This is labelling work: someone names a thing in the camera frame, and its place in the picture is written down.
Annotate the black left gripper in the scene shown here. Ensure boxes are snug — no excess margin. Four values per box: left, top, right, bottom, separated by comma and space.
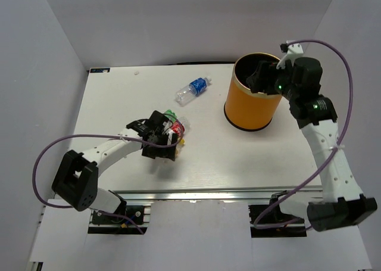
142, 131, 178, 161

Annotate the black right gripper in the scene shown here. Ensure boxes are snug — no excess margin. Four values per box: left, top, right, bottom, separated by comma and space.
245, 60, 298, 102

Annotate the clear bottle orange label yellow cap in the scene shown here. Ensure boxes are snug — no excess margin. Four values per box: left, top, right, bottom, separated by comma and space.
176, 138, 185, 157

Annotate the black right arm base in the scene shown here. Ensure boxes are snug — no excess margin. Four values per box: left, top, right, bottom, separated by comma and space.
248, 191, 307, 238

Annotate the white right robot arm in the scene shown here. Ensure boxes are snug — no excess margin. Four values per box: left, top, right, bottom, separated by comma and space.
246, 57, 377, 232

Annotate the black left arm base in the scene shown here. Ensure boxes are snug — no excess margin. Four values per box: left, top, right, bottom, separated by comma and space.
88, 201, 151, 235

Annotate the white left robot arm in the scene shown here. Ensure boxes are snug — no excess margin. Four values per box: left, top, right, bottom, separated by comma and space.
52, 111, 185, 223

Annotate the orange cylindrical bin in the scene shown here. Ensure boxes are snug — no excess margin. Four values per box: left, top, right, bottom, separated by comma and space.
224, 52, 281, 132

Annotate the green plastic bottle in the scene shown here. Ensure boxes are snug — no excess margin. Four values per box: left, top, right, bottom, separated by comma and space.
163, 110, 177, 123

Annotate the clear bottle red label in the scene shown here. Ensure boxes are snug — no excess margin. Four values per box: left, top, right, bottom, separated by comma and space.
171, 116, 191, 136

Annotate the clear bottle blue label white cap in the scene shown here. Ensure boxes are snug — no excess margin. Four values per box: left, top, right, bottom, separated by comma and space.
174, 77, 211, 107

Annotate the blue sticker on table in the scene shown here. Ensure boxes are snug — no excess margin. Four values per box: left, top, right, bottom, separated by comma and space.
89, 67, 110, 73

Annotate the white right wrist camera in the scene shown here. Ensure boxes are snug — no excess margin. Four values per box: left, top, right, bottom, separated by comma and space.
276, 41, 304, 69

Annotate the aluminium table frame rail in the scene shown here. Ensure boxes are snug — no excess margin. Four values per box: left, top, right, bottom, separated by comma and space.
44, 63, 325, 224

